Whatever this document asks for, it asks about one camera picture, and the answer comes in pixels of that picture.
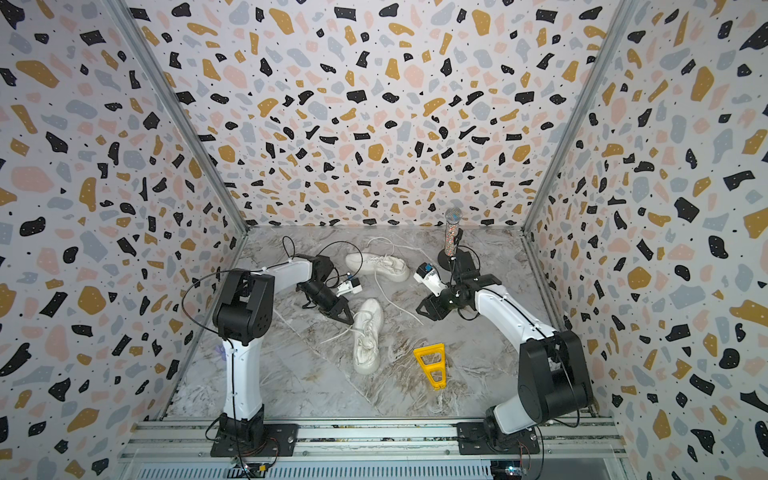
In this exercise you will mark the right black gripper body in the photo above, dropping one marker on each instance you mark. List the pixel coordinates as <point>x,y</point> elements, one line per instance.
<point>448,300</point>

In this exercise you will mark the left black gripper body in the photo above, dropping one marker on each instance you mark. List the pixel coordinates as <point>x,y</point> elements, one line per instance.
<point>322,296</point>

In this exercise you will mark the sneaker white shoelace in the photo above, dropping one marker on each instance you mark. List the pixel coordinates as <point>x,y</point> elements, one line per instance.
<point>383,296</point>
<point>396,248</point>

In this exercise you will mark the white knit sneaker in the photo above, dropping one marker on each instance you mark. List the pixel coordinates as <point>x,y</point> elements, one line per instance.
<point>368,321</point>
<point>389,267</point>

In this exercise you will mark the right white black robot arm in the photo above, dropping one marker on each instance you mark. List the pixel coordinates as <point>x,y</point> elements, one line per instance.
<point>553,378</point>

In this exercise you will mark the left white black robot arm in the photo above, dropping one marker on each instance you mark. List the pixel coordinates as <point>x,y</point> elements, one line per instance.
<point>243,316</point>

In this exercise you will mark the yellow plastic triangular stand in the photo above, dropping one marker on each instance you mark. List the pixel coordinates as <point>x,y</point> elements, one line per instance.
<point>432,361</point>

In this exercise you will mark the sprinkle tube on black base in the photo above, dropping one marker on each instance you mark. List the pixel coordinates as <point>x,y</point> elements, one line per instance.
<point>451,251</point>

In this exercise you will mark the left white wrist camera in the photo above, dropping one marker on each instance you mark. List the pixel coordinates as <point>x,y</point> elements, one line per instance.
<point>351,285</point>

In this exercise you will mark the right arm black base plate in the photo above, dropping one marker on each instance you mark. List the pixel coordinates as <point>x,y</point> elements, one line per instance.
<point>482,438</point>

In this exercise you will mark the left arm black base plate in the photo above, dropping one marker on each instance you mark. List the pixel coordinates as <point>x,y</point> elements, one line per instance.
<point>260,440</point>

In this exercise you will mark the left aluminium corner post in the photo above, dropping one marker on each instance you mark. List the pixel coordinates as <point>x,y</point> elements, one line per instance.
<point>126,25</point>

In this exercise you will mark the aluminium corner post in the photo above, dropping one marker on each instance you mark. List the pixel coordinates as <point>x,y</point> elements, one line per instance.
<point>126,25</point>
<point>616,28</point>

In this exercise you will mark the front aluminium rail frame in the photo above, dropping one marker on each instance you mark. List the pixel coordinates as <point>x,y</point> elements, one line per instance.
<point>369,448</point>

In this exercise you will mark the right aluminium corner post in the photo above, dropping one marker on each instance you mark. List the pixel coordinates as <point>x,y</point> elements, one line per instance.
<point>616,28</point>

